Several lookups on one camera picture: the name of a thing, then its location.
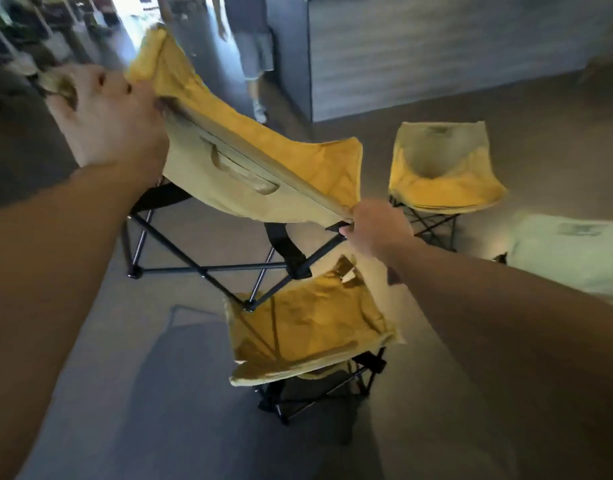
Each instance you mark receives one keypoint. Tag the person's left hand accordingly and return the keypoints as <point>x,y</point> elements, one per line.
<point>111,124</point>

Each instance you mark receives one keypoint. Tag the person's right hand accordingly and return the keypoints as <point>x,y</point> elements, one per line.
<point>379,232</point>

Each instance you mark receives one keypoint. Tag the yellow fabric folding chair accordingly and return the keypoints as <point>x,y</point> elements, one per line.
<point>571,254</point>
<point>446,179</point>
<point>266,164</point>
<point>306,324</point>

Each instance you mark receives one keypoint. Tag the person's left forearm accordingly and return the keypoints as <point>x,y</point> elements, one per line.
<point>46,294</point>

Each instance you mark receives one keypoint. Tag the person's right forearm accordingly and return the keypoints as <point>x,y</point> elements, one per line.
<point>511,354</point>

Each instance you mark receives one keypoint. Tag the grey panelled counter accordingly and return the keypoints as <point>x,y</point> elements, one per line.
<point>436,54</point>

